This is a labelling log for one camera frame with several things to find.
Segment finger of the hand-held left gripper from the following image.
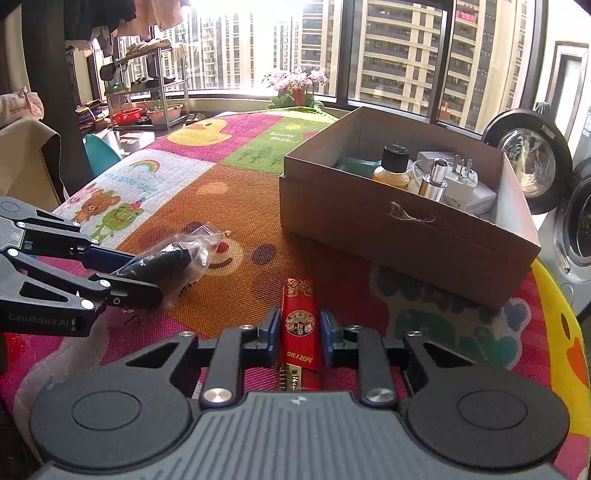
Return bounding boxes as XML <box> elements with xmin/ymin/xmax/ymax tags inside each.
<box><xmin>0</xmin><ymin>196</ymin><xmax>136</xmax><ymax>274</ymax></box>
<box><xmin>0</xmin><ymin>248</ymin><xmax>165</xmax><ymax>336</ymax></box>

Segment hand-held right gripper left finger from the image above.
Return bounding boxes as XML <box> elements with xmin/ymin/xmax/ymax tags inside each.
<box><xmin>127</xmin><ymin>308</ymin><xmax>280</xmax><ymax>408</ymax></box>

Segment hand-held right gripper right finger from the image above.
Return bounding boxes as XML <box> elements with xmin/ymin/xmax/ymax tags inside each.
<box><xmin>321</xmin><ymin>309</ymin><xmax>482</xmax><ymax>408</ymax></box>

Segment red lighter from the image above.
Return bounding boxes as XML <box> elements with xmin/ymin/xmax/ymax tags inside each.
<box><xmin>276</xmin><ymin>277</ymin><xmax>322</xmax><ymax>393</ymax></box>

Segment plastic bag with black object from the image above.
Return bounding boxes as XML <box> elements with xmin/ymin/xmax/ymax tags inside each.
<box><xmin>111</xmin><ymin>222</ymin><xmax>232</xmax><ymax>310</ymax></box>

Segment pink cardboard box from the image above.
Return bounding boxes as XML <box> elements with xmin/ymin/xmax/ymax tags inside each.
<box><xmin>279</xmin><ymin>107</ymin><xmax>542</xmax><ymax>310</ymax></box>

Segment red-brown tube silver tip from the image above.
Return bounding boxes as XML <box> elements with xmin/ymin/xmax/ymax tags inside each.
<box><xmin>418</xmin><ymin>158</ymin><xmax>450</xmax><ymax>203</ymax></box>

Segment white charger plug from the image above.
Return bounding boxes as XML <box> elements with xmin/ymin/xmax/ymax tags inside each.
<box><xmin>450</xmin><ymin>156</ymin><xmax>486</xmax><ymax>198</ymax></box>

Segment beige cloth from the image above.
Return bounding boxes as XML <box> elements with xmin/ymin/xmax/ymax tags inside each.
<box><xmin>0</xmin><ymin>92</ymin><xmax>62</xmax><ymax>200</ymax></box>

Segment teal chair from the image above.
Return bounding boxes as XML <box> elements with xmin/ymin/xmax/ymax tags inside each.
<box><xmin>83</xmin><ymin>134</ymin><xmax>123</xmax><ymax>178</ymax></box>

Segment colourful cartoon printed blanket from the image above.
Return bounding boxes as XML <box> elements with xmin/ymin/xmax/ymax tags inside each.
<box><xmin>0</xmin><ymin>107</ymin><xmax>591</xmax><ymax>480</ymax></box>

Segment red plastic basin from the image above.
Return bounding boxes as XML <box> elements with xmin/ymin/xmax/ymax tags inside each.
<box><xmin>112</xmin><ymin>107</ymin><xmax>144</xmax><ymax>126</ymax></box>

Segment teal plastic object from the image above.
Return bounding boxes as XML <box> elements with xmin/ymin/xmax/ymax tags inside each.
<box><xmin>333</xmin><ymin>157</ymin><xmax>384</xmax><ymax>179</ymax></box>

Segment small yellow bottle black cap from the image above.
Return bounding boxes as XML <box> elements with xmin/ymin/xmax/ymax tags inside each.
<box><xmin>373</xmin><ymin>144</ymin><xmax>411</xmax><ymax>190</ymax></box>

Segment metal shelf rack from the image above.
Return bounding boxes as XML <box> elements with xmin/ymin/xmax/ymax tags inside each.
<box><xmin>99</xmin><ymin>39</ymin><xmax>191</xmax><ymax>131</ymax></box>

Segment white carton box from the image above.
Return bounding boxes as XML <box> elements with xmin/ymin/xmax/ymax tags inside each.
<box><xmin>443</xmin><ymin>182</ymin><xmax>498</xmax><ymax>215</ymax></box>

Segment potted pink flower plant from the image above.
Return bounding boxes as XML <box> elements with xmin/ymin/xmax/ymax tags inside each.
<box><xmin>262</xmin><ymin>68</ymin><xmax>329</xmax><ymax>110</ymax></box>

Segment hanging pink clothes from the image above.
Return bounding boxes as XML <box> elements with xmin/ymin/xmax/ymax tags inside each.
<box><xmin>134</xmin><ymin>0</ymin><xmax>192</xmax><ymax>31</ymax></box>

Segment grey washing machine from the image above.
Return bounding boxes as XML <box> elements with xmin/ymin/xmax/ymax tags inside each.
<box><xmin>551</xmin><ymin>159</ymin><xmax>591</xmax><ymax>319</ymax></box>

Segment round washing machine door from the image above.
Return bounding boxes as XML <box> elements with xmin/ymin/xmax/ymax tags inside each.
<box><xmin>481</xmin><ymin>108</ymin><xmax>574</xmax><ymax>215</ymax></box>

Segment dark framed door panel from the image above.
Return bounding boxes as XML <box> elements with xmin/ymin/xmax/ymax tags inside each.
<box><xmin>551</xmin><ymin>41</ymin><xmax>590</xmax><ymax>139</ymax></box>

